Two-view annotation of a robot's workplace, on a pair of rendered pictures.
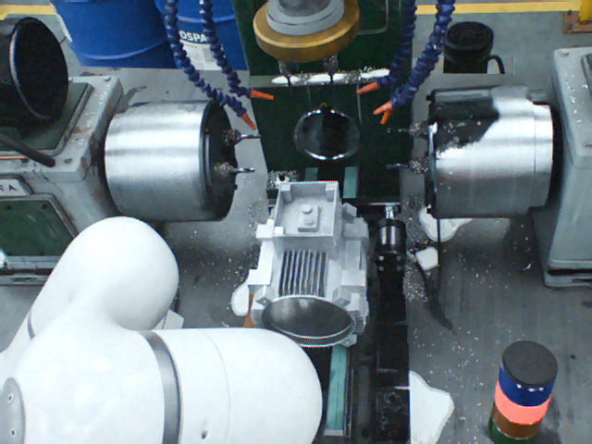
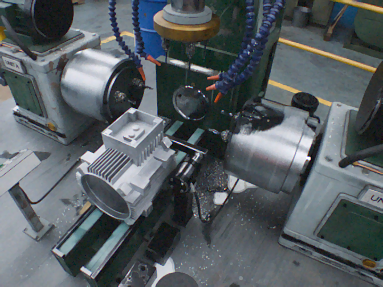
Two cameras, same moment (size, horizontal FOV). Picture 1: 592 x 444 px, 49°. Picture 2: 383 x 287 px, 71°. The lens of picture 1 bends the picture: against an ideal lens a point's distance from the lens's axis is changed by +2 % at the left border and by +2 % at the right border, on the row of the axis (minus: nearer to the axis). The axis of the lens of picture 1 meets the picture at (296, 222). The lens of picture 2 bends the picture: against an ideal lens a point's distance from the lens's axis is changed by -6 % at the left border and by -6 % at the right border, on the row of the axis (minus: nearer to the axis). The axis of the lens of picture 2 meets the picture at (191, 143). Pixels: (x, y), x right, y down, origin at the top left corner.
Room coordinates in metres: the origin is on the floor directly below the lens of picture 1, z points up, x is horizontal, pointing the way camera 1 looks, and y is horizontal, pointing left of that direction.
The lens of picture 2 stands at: (0.21, -0.26, 1.59)
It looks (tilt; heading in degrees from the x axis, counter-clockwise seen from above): 43 degrees down; 10
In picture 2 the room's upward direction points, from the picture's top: 4 degrees clockwise
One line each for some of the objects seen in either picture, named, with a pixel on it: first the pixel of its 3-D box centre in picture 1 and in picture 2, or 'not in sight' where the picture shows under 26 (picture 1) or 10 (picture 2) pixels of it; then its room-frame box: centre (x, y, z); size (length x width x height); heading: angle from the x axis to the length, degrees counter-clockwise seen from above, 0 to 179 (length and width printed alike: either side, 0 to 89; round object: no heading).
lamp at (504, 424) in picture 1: (517, 408); not in sight; (0.33, -0.23, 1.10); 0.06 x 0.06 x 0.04
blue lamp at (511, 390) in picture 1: (526, 375); not in sight; (0.33, -0.23, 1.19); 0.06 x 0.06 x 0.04
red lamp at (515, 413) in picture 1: (522, 392); not in sight; (0.33, -0.23, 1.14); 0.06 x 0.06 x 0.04
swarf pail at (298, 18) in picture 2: not in sight; (300, 17); (5.29, -1.06, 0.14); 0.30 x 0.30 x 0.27
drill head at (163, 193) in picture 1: (154, 163); (94, 83); (1.02, 0.26, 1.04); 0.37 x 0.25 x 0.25; 75
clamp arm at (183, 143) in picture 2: (333, 206); (167, 140); (0.82, -0.08, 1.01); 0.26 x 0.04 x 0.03; 75
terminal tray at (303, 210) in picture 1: (308, 222); (134, 136); (0.71, -0.02, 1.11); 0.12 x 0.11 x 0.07; 165
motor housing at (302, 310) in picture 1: (312, 274); (128, 171); (0.67, -0.01, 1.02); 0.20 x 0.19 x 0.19; 165
